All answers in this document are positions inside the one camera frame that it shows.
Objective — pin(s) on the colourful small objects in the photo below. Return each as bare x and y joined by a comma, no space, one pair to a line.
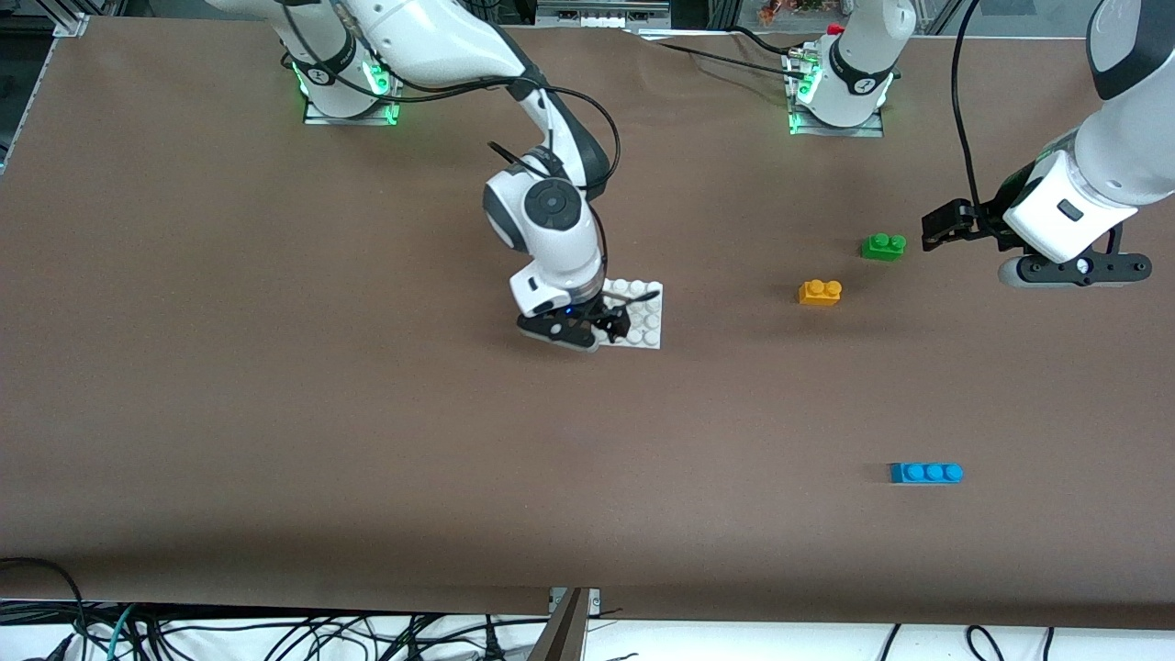
780,11

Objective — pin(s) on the green two-stud block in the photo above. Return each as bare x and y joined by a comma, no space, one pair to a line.
883,248

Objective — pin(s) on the white studded base plate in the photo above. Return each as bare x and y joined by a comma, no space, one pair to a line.
647,330

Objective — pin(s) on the silver corner bracket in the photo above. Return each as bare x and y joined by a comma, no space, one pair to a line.
595,601

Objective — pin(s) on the grey metal table leg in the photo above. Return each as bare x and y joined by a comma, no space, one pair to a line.
560,638

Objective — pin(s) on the blue three-stud block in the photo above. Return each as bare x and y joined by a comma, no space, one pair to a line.
925,474

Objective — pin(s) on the aluminium frame corner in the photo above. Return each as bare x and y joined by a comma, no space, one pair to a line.
69,23

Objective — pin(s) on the brown table cover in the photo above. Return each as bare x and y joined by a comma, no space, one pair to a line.
551,459

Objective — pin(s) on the yellow two-stud block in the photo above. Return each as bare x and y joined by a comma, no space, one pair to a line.
820,294

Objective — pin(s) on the grey metal device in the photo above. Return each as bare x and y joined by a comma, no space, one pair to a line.
597,16

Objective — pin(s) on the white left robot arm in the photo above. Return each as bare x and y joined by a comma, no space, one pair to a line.
1129,147

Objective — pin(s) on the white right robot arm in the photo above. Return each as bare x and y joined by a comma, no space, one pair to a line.
441,37

